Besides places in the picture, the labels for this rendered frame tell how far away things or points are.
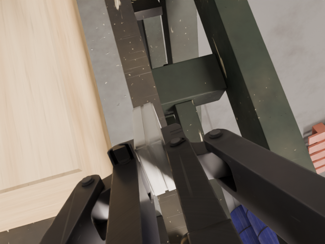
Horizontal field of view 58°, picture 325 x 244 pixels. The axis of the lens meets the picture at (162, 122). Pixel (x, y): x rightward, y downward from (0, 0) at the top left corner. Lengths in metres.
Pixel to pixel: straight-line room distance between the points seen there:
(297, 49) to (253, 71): 1.83
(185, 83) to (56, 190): 0.31
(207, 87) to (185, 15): 0.36
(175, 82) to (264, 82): 0.17
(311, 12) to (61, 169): 1.97
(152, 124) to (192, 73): 0.44
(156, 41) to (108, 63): 1.11
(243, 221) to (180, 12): 3.09
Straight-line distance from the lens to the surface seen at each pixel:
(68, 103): 0.54
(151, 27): 1.58
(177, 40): 0.93
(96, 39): 0.55
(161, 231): 0.46
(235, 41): 0.54
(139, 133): 0.16
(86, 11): 0.58
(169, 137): 0.16
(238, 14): 0.57
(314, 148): 3.21
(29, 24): 0.63
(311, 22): 2.29
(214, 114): 2.37
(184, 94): 0.58
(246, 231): 3.67
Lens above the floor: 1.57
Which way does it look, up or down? 44 degrees down
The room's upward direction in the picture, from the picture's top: 160 degrees clockwise
